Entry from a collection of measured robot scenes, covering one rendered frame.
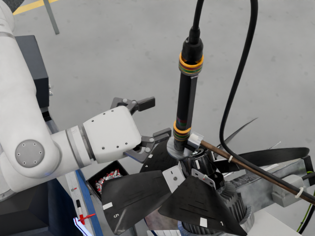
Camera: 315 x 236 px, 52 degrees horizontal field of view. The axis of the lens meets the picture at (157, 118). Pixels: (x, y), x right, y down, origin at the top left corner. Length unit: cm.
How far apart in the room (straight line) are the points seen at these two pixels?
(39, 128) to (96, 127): 13
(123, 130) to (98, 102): 209
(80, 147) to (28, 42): 92
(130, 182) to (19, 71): 60
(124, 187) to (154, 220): 23
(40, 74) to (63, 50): 183
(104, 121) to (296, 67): 265
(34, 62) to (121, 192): 64
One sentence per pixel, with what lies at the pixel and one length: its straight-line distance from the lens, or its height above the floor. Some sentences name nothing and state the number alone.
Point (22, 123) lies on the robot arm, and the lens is 58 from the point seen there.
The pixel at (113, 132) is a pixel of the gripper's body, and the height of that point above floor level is 167.
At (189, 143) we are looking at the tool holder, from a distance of 79.
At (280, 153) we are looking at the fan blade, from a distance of 106.
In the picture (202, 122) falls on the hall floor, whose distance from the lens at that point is 261.
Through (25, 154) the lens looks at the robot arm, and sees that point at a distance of 57.
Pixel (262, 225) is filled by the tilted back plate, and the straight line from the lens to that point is 117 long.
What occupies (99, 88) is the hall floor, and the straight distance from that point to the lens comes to 282.
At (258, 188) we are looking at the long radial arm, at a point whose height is 112.
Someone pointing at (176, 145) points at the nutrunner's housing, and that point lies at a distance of 84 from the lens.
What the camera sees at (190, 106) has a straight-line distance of 66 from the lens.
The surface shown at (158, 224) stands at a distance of 129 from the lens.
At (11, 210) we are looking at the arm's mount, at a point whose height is 116.
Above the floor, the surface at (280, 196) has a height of 113.
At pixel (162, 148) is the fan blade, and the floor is 100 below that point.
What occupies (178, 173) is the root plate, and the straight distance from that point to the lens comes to 111.
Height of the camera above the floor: 222
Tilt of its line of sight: 59 degrees down
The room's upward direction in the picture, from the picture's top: straight up
